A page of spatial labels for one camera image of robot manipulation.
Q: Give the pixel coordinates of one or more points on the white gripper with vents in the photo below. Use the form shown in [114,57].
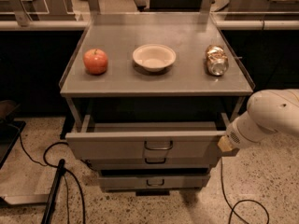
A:
[235,135]

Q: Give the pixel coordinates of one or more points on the grey top drawer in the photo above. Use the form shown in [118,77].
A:
[105,141]

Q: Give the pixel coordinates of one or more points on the grey drawer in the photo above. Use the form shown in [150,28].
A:
[124,180]
[154,163]
[105,141]

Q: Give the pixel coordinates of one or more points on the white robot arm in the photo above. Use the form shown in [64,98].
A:
[268,112]

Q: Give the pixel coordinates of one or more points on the grey middle drawer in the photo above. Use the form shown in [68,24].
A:
[154,163]

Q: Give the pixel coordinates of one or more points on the grey drawer cabinet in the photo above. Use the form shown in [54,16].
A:
[152,95]

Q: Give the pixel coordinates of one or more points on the grey bottom drawer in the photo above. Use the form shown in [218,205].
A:
[124,180]

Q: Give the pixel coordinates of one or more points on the crushed metal can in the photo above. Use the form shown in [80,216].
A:
[216,60]

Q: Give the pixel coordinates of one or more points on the white bowl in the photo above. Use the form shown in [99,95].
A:
[154,57]

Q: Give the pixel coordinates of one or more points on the red apple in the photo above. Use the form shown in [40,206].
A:
[95,61]

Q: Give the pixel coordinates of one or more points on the black stand left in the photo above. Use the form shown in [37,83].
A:
[53,193]

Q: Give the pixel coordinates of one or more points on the dark object far left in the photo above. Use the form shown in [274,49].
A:
[10,128]

